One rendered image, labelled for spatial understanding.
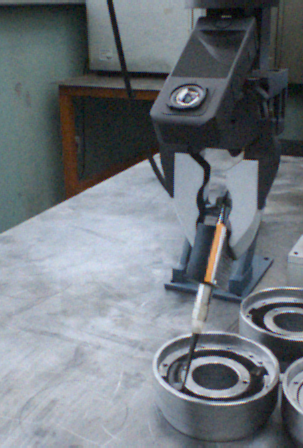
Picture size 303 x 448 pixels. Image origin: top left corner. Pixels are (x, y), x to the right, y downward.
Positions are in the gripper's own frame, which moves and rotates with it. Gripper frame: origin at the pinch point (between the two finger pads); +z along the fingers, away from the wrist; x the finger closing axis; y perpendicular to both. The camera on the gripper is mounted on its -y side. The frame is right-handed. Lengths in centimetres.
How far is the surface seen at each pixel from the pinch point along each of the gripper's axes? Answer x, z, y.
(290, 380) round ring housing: -7.5, 10.0, -1.9
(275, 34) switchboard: 96, 5, 380
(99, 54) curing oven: 136, 5, 209
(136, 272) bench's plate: 16.6, 13.1, 16.9
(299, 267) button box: -3.2, 10.0, 20.1
